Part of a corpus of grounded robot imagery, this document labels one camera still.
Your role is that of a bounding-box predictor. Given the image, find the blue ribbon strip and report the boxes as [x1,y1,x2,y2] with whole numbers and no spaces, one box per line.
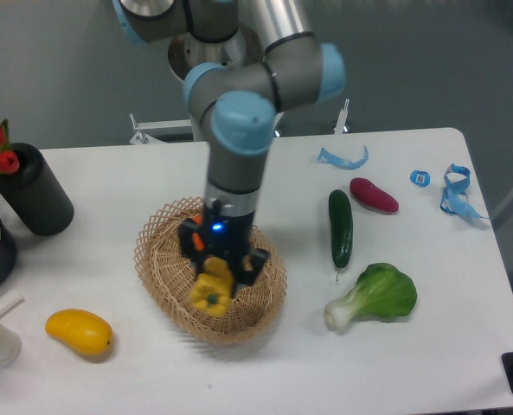
[316,146,369,170]

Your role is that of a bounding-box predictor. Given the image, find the green bok choy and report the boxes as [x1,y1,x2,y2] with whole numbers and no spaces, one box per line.
[324,263,418,330]

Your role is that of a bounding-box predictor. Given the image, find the yellow mango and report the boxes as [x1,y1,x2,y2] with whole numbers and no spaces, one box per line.
[45,309,113,355]

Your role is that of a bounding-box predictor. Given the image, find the blue tangled ribbon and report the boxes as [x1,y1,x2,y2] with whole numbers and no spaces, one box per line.
[439,163,488,220]

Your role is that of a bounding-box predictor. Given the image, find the orange fruit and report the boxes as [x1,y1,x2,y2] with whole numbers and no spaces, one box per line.
[191,214,205,252]

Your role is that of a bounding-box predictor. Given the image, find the purple sweet potato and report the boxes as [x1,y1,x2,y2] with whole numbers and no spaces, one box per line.
[349,177,399,214]

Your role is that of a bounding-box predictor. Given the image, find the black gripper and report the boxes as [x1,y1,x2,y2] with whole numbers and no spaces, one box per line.
[178,197,268,297]

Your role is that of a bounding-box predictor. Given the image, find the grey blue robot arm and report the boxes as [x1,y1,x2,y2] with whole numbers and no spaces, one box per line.
[179,1,346,296]

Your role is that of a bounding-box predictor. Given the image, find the small blue tape roll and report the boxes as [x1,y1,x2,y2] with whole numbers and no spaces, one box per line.
[410,170,431,188]

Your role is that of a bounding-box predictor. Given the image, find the black cylindrical vase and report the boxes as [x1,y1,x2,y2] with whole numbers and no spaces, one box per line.
[0,143,74,236]

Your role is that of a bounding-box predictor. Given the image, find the white paper piece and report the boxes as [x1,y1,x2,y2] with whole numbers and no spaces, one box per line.
[0,289,24,318]

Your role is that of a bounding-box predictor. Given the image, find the woven wicker basket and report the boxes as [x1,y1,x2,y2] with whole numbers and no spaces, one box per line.
[134,196,287,345]

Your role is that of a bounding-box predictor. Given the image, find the yellow bell pepper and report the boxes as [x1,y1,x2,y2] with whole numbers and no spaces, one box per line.
[190,257,234,317]

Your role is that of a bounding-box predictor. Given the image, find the green cucumber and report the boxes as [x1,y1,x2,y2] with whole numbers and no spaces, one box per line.
[328,189,354,280]

